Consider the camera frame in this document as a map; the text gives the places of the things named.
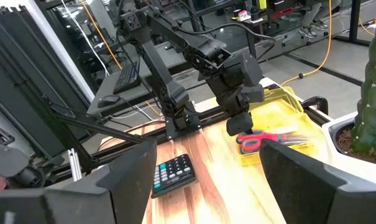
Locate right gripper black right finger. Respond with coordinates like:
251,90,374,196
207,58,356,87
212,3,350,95
259,138,343,224

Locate yellow hanging cord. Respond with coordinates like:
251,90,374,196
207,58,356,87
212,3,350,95
78,0,123,70

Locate red pen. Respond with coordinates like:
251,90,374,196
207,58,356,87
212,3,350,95
280,133,310,140

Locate grey desk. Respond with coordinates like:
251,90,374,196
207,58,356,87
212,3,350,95
87,40,188,116

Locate tall green cactus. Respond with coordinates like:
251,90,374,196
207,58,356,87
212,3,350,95
350,8,376,163

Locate person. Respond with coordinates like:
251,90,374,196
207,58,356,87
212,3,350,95
298,0,342,40

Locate silver aluminium bar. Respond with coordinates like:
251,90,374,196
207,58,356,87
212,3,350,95
67,148,83,182

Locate black keyboard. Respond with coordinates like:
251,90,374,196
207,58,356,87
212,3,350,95
112,60,142,95

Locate black device with cables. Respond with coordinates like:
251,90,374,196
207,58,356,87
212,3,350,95
0,124,66,190

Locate black ribbed partition panel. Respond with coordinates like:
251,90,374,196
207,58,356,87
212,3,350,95
0,6,95,156

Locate red handled scissors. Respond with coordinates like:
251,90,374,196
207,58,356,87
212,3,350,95
236,129,290,156

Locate black computer mouse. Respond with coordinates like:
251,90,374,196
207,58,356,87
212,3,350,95
96,94,121,109

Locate white hanging cable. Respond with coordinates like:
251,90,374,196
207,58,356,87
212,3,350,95
60,0,110,77

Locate white hexagonal plant pot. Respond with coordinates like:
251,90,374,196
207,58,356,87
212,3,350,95
321,111,376,189

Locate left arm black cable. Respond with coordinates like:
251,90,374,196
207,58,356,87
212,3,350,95
175,22,277,43

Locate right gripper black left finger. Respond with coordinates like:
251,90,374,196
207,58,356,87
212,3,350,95
96,139,158,224

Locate black calculator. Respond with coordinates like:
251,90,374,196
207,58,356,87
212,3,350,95
150,153,197,199

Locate yellow transparent pencil case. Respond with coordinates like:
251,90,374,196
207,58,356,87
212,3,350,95
236,86,331,166

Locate yellow floor extension cable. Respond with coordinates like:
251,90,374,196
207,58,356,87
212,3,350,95
280,0,333,87

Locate black table clamp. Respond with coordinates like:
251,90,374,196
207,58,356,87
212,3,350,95
300,95,329,116

